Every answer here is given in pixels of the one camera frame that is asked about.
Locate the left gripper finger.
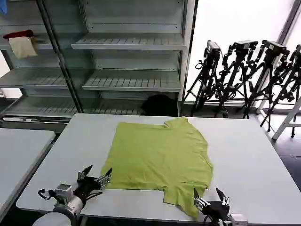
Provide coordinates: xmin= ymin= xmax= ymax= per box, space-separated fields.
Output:
xmin=95 ymin=167 xmax=113 ymax=189
xmin=77 ymin=164 xmax=94 ymax=181

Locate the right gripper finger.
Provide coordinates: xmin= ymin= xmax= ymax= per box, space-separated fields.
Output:
xmin=193 ymin=188 xmax=211 ymax=214
xmin=215 ymin=187 xmax=231 ymax=207

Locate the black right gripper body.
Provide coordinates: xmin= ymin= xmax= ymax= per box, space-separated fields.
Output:
xmin=201 ymin=200 xmax=230 ymax=223

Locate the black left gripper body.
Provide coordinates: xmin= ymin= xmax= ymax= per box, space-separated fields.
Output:
xmin=73 ymin=176 xmax=103 ymax=201

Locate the green t-shirt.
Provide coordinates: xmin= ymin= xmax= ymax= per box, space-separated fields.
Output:
xmin=100 ymin=116 xmax=214 ymax=221

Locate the small white table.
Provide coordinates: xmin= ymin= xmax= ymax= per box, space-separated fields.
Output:
xmin=0 ymin=128 xmax=56 ymax=214

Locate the black bag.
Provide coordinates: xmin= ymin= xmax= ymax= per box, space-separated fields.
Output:
xmin=140 ymin=94 xmax=177 ymax=117

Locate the empty grey metal shelf rack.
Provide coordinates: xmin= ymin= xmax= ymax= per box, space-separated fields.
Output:
xmin=70 ymin=0 xmax=196 ymax=116

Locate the beige cloth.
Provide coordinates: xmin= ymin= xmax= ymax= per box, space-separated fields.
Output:
xmin=8 ymin=36 xmax=38 ymax=59

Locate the red cloth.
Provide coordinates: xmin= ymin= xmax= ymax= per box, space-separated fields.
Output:
xmin=2 ymin=29 xmax=34 ymax=40

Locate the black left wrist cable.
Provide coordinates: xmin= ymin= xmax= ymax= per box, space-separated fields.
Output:
xmin=37 ymin=187 xmax=58 ymax=201

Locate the white slanted frame leg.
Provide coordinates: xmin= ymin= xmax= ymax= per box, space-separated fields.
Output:
xmin=271 ymin=95 xmax=301 ymax=141

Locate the grey shelf rack, black post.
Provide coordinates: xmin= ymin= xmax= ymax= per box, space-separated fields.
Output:
xmin=0 ymin=0 xmax=83 ymax=123

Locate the black tripod with camera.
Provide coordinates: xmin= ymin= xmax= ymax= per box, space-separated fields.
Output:
xmin=215 ymin=40 xmax=259 ymax=120
xmin=183 ymin=40 xmax=229 ymax=119
xmin=259 ymin=44 xmax=301 ymax=138
xmin=242 ymin=39 xmax=290 ymax=119

